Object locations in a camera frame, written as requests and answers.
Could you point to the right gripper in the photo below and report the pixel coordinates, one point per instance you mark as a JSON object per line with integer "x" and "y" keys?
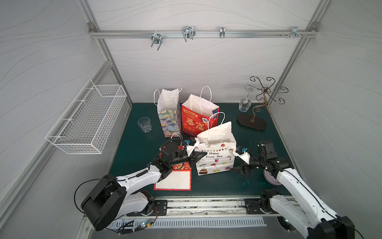
{"x": 246, "y": 167}

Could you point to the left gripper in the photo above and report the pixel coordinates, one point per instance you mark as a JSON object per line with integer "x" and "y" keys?
{"x": 189, "y": 157}

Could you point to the white paper bag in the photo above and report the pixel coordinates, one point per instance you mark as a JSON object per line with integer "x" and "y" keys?
{"x": 218, "y": 144}

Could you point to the red paper bag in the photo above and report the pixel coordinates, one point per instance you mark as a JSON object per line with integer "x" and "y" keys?
{"x": 179, "y": 177}
{"x": 199, "y": 113}

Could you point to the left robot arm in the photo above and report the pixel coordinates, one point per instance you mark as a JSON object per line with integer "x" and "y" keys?
{"x": 113, "y": 197}

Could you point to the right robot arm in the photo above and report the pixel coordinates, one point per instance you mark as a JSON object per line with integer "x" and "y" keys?
{"x": 312, "y": 218}

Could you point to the floral paper bag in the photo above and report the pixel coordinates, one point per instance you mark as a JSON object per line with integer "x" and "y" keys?
{"x": 168, "y": 110}

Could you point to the pink bowl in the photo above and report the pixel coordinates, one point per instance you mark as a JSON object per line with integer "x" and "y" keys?
{"x": 271, "y": 179}

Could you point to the wine glass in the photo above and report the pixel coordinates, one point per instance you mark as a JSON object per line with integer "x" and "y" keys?
{"x": 245, "y": 104}

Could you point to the white vent grille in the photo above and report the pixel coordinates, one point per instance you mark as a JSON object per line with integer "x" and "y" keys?
{"x": 173, "y": 223}

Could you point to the leftmost metal hook clamp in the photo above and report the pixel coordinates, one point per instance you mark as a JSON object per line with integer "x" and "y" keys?
{"x": 156, "y": 39}

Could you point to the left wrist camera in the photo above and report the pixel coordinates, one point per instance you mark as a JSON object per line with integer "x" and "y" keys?
{"x": 192, "y": 143}

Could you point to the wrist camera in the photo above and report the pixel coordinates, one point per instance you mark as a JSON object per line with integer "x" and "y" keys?
{"x": 192, "y": 143}
{"x": 242, "y": 153}

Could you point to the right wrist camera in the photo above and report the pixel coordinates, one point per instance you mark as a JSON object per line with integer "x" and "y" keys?
{"x": 242, "y": 153}

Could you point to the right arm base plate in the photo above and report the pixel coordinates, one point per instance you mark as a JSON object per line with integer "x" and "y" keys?
{"x": 254, "y": 206}

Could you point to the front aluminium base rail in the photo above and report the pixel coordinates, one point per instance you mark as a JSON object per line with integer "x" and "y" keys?
{"x": 215, "y": 206}

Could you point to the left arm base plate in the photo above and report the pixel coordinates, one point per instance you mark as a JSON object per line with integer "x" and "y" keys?
{"x": 155, "y": 207}

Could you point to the white wire basket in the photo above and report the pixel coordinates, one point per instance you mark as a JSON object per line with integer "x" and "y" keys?
{"x": 86, "y": 124}

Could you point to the horizontal aluminium rail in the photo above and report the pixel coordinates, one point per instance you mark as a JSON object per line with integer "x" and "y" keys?
{"x": 172, "y": 34}

